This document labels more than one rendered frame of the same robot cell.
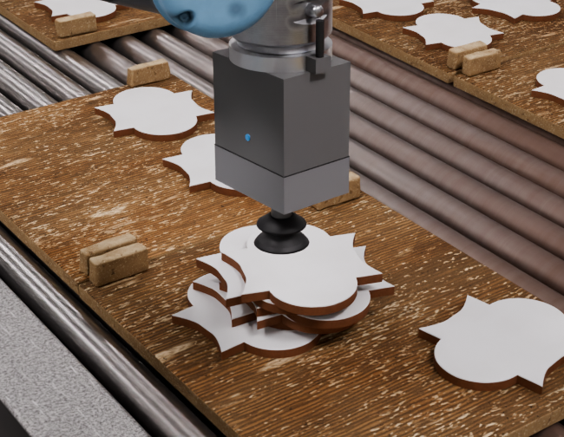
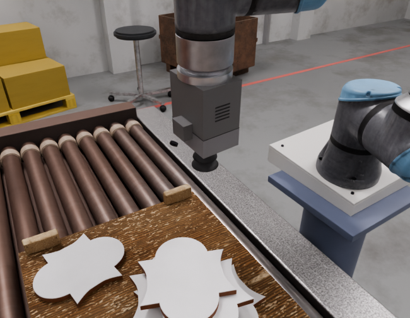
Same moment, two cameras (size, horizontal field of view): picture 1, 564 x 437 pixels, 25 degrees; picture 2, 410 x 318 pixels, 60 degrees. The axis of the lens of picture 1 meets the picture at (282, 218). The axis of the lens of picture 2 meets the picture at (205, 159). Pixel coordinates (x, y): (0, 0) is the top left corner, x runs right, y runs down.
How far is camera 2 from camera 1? 1.34 m
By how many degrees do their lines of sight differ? 119
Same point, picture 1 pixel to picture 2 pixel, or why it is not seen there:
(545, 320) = (47, 276)
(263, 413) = (213, 235)
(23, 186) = not seen: outside the picture
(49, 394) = (320, 271)
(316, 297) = (181, 243)
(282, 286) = (199, 253)
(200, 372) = (243, 260)
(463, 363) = (111, 248)
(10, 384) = (344, 280)
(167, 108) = not seen: outside the picture
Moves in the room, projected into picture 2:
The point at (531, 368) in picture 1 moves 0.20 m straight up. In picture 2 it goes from (81, 243) to (56, 144)
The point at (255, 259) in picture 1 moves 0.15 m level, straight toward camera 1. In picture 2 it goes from (214, 279) to (216, 209)
